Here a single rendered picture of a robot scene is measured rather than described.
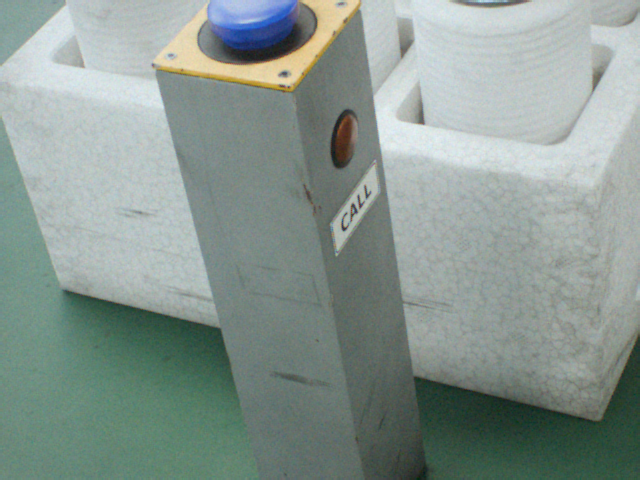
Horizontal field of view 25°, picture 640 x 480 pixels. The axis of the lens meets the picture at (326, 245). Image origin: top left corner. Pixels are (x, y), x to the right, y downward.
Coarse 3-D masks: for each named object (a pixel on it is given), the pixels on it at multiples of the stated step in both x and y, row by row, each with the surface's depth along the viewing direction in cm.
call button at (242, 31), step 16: (224, 0) 63; (240, 0) 62; (256, 0) 62; (272, 0) 62; (288, 0) 62; (208, 16) 62; (224, 16) 62; (240, 16) 61; (256, 16) 61; (272, 16) 61; (288, 16) 62; (224, 32) 62; (240, 32) 61; (256, 32) 61; (272, 32) 61; (288, 32) 63; (240, 48) 62; (256, 48) 62
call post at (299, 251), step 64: (320, 64) 62; (192, 128) 64; (256, 128) 62; (320, 128) 63; (192, 192) 67; (256, 192) 65; (320, 192) 64; (384, 192) 71; (256, 256) 68; (320, 256) 66; (384, 256) 72; (256, 320) 71; (320, 320) 69; (384, 320) 74; (256, 384) 75; (320, 384) 72; (384, 384) 76; (256, 448) 78; (320, 448) 76; (384, 448) 77
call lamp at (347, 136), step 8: (344, 120) 65; (352, 120) 65; (344, 128) 64; (352, 128) 65; (336, 136) 64; (344, 136) 65; (352, 136) 65; (336, 144) 64; (344, 144) 65; (352, 144) 65; (336, 152) 64; (344, 152) 65; (352, 152) 66; (344, 160) 65
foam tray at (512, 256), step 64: (64, 64) 92; (64, 128) 89; (128, 128) 86; (384, 128) 79; (576, 128) 77; (64, 192) 93; (128, 192) 90; (448, 192) 78; (512, 192) 76; (576, 192) 74; (64, 256) 98; (128, 256) 95; (192, 256) 92; (448, 256) 81; (512, 256) 79; (576, 256) 77; (192, 320) 96; (448, 320) 85; (512, 320) 82; (576, 320) 80; (448, 384) 89; (512, 384) 86; (576, 384) 83
